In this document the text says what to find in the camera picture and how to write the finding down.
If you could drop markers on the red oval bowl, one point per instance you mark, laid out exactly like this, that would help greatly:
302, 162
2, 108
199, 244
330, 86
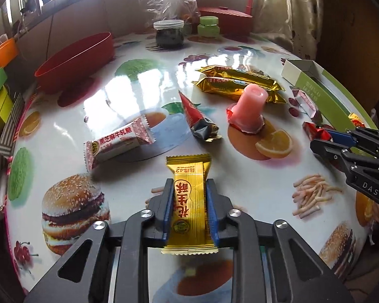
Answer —
79, 63

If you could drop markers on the striped box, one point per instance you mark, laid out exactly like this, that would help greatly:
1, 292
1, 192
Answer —
8, 132

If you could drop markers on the pink striped candy wrapper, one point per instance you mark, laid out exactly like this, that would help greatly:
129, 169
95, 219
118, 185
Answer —
308, 102

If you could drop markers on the brown wooden wardrobe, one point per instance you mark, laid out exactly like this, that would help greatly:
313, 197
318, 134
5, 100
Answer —
353, 38

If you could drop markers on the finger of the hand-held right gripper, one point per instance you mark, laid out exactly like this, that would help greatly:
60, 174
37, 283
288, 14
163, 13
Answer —
366, 139
331, 153

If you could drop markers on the yellow-green box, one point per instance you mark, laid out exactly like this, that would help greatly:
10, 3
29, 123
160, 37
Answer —
0, 107

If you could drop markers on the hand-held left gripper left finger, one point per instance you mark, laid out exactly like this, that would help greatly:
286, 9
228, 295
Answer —
168, 208

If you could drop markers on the glass jar with white lid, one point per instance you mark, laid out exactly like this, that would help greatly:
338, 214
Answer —
169, 36

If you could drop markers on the small pale green jar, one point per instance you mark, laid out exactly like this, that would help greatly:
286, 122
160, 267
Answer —
187, 28

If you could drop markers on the pink jelly cup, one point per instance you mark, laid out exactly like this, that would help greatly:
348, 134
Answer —
249, 107

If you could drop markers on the green and white cardboard box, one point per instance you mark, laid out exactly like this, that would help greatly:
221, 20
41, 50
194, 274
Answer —
322, 88

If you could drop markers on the orange snack packet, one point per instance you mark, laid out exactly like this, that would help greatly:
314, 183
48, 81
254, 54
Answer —
355, 119

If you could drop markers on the clear plastic bag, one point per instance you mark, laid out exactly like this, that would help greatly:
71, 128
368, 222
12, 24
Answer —
164, 0

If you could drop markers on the gold biscuit packet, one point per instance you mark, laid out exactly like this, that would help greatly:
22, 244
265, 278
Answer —
230, 72
221, 86

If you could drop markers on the white and red candy packet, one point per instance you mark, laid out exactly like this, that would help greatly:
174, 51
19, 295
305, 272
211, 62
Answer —
120, 142

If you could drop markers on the cream patterned curtain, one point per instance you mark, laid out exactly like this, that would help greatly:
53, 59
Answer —
284, 6

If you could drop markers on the red cone snack packet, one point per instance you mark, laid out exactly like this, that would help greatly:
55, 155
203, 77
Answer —
194, 113

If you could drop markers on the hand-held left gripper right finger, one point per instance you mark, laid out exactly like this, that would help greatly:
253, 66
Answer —
212, 211

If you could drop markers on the orange container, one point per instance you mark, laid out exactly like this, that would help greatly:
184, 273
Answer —
1, 55

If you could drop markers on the yellow snack packet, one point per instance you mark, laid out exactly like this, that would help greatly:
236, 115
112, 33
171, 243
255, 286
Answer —
189, 202

